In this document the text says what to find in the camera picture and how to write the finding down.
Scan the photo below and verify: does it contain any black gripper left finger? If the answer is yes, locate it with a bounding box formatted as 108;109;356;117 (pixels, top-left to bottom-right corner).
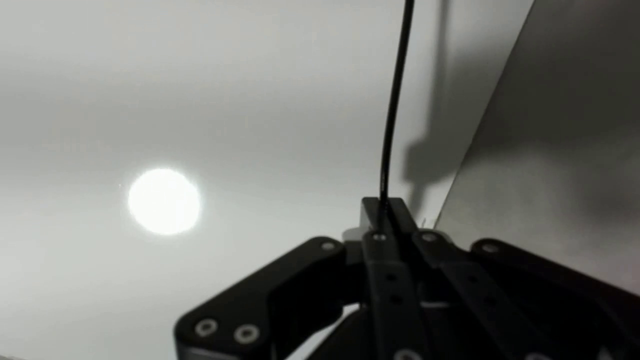
174;195;428;360

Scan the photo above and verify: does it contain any black charger cable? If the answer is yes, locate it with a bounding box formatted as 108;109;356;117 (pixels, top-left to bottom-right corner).
379;0;416;201

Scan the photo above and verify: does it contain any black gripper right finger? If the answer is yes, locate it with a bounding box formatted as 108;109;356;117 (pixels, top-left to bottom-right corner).
388;195;640;360

